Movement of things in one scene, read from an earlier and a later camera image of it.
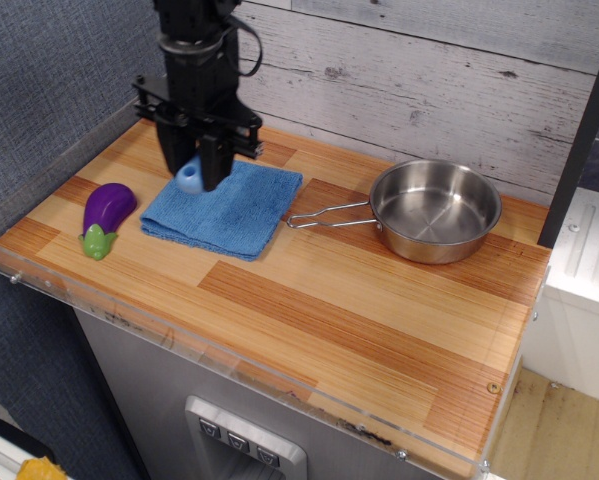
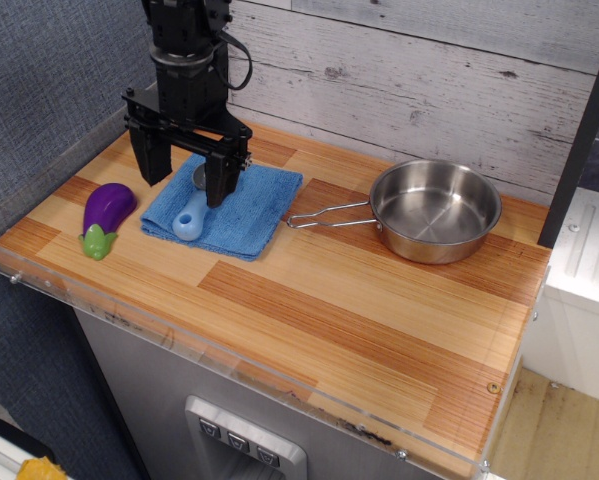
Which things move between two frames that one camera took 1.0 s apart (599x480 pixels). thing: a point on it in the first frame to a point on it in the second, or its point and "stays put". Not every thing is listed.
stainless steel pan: (430, 211) stays put
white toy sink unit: (572, 328) stays put
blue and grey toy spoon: (189, 177) to (189, 224)
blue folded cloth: (239, 219) stays put
